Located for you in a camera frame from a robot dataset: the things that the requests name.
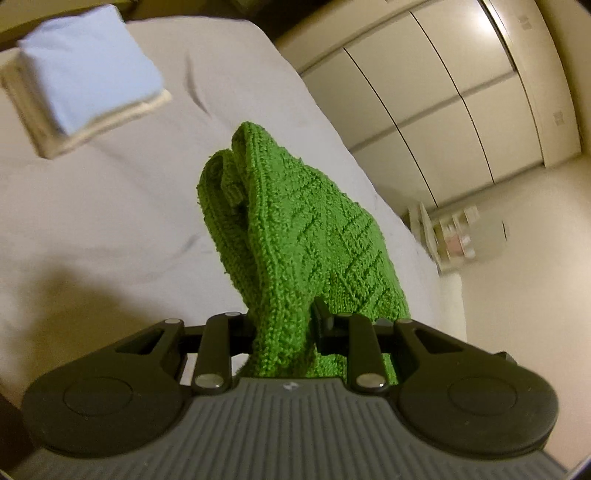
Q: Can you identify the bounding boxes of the folded cream garment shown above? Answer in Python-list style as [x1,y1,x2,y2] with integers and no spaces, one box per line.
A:
[0,51,172,160]

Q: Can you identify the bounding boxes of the cream wardrobe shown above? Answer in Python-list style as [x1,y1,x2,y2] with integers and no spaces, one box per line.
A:
[274,0,583,210]

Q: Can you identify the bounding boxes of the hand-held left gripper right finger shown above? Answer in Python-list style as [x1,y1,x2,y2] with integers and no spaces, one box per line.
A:
[311,296,462,395]

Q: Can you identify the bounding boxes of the folded light blue garment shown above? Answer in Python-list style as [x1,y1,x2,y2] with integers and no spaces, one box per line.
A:
[17,4,164,137]

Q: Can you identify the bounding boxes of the green knitted vest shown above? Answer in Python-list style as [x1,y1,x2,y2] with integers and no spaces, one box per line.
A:
[198,121,411,386]

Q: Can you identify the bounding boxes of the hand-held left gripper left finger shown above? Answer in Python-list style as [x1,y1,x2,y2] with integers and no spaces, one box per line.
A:
[113,311,257,397]

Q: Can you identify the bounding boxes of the pink cup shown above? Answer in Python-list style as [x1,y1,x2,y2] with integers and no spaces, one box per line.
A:
[445,235,472,257]

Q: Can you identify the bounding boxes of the cream nightstand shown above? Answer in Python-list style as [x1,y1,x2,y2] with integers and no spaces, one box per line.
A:
[409,202,445,276]

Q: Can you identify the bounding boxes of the cream tiered organizer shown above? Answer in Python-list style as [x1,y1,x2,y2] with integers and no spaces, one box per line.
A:
[434,208,481,261]

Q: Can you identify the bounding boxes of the lavender bed cover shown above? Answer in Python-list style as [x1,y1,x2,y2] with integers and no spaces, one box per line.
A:
[0,18,465,402]

